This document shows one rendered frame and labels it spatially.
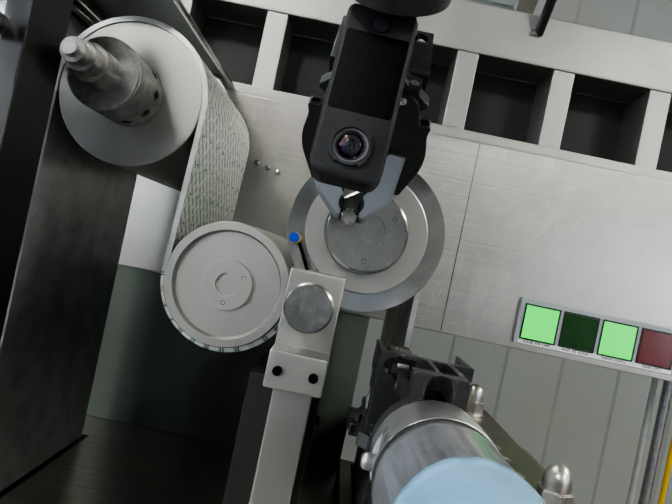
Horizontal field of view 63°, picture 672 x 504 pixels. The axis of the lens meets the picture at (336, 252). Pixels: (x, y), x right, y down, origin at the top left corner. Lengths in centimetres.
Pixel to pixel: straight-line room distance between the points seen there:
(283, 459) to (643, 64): 80
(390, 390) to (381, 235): 15
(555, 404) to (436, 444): 195
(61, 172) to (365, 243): 33
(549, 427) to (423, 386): 189
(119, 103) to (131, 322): 47
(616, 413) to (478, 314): 147
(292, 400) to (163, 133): 28
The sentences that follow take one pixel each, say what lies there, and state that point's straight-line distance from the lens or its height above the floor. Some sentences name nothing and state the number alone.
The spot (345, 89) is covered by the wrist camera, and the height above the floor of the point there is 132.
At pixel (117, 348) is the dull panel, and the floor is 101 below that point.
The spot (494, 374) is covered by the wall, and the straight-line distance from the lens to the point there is 216.
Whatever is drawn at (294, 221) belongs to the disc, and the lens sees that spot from 52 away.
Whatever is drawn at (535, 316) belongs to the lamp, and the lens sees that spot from 89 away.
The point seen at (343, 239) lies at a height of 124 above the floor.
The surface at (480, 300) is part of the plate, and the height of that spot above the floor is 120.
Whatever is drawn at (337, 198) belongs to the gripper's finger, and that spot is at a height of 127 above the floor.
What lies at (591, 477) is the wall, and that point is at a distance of 234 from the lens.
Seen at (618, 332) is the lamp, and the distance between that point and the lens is 94.
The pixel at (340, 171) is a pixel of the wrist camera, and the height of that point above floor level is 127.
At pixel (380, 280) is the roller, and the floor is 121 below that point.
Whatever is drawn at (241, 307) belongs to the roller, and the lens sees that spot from 53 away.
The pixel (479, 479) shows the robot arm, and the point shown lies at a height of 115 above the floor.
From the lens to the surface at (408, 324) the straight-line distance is 53.
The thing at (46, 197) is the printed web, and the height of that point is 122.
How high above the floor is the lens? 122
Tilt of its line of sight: level
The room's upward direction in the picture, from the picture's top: 12 degrees clockwise
